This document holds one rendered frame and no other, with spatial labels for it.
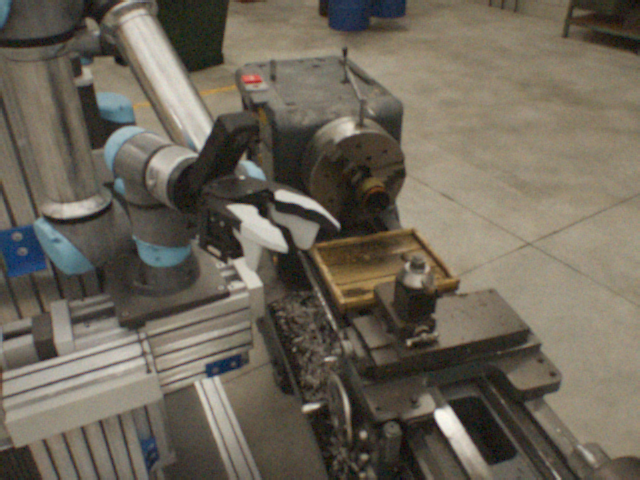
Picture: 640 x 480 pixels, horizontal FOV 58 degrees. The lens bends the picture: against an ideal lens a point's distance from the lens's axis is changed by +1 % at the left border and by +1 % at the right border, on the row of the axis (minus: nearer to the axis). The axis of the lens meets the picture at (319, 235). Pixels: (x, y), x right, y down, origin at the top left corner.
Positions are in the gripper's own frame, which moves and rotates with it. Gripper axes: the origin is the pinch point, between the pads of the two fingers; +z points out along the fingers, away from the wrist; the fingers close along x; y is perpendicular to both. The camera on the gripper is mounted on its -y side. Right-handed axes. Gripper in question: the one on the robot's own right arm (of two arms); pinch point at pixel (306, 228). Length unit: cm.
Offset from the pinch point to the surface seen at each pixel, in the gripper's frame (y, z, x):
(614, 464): 39, 30, -39
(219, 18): 56, -476, -361
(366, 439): 73, -15, -43
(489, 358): 58, -3, -72
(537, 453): 64, 15, -61
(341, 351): 57, -28, -46
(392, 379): 60, -16, -51
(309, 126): 26, -84, -90
